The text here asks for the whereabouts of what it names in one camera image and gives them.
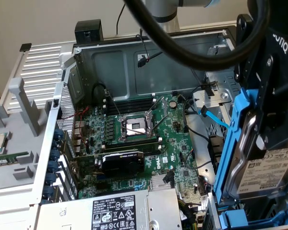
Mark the grey disk bay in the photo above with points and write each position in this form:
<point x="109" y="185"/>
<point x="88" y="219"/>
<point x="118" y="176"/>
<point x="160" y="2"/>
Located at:
<point x="212" y="215"/>

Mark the metal optical drive cage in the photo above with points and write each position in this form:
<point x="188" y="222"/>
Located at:
<point x="220" y="95"/>

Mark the blue disk carrier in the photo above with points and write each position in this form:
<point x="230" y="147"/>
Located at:
<point x="235" y="216"/>

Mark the silver coin battery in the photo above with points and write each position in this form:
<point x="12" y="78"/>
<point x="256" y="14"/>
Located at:
<point x="173" y="104"/>

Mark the open grey PC case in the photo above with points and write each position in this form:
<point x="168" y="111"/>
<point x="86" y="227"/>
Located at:
<point x="110" y="72"/>

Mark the silver heat sink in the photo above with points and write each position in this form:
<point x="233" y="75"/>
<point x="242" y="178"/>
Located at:
<point x="158" y="182"/>

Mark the silver locking lever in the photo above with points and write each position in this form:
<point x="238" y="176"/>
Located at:
<point x="134" y="131"/>
<point x="114" y="105"/>

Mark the grey power supply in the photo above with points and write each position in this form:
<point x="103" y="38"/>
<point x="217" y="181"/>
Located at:
<point x="115" y="213"/>

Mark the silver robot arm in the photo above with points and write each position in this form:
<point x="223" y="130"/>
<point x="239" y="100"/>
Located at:
<point x="168" y="9"/>

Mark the grey part rack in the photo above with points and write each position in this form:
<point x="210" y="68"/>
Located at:
<point x="19" y="91"/>

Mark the black box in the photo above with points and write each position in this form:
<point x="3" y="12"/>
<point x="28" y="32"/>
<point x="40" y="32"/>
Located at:
<point x="88" y="31"/>

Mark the green motherboard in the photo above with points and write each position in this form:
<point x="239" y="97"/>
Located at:
<point x="177" y="134"/>

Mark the metal socket cover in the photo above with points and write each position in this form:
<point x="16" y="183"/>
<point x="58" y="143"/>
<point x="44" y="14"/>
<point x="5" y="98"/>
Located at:
<point x="165" y="107"/>

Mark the black graphics card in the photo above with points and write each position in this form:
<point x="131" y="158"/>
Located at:
<point x="122" y="165"/>

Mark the hard disk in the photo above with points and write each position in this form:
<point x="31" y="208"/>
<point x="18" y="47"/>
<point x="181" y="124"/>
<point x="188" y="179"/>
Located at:
<point x="261" y="172"/>

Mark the black fan shroud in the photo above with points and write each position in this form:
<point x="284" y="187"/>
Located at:
<point x="216" y="143"/>

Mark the blue card latch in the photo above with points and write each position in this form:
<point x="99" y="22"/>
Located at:
<point x="59" y="133"/>
<point x="48" y="192"/>
<point x="54" y="155"/>
<point x="51" y="179"/>
<point x="55" y="143"/>
<point x="52" y="166"/>

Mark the black RAM slot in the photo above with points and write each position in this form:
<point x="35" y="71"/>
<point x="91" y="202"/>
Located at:
<point x="153" y="152"/>
<point x="152" y="148"/>
<point x="134" y="104"/>
<point x="134" y="107"/>
<point x="134" y="141"/>
<point x="134" y="145"/>
<point x="134" y="100"/>
<point x="134" y="110"/>

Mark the CPU socket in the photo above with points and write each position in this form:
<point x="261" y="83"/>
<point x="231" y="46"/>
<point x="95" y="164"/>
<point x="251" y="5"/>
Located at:
<point x="134" y="123"/>

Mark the blue expansion slot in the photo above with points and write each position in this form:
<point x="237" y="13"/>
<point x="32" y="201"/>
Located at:
<point x="102" y="177"/>

